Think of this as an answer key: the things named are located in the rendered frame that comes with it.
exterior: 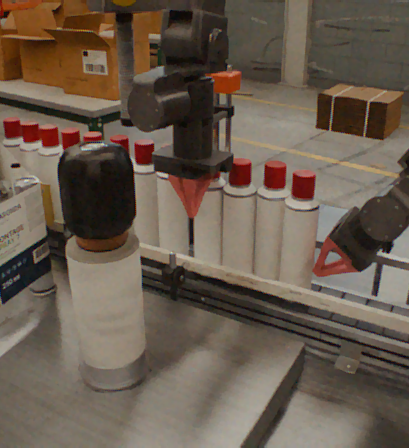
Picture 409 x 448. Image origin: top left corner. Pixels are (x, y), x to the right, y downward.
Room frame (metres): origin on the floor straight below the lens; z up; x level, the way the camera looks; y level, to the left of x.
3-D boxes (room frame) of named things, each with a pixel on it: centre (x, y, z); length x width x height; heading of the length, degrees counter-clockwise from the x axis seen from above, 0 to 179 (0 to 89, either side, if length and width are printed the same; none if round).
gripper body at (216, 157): (0.73, 0.02, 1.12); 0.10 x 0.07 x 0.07; 60
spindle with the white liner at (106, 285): (0.54, 0.12, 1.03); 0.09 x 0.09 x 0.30
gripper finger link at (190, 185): (0.73, 0.03, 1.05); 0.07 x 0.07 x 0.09; 60
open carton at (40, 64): (2.93, 0.77, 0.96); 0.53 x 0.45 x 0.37; 144
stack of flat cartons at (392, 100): (4.75, -1.41, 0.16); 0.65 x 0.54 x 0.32; 57
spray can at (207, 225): (0.78, -0.01, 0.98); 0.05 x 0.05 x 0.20
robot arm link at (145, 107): (0.69, 0.04, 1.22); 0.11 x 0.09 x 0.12; 142
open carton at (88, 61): (2.65, 0.47, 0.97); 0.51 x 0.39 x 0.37; 147
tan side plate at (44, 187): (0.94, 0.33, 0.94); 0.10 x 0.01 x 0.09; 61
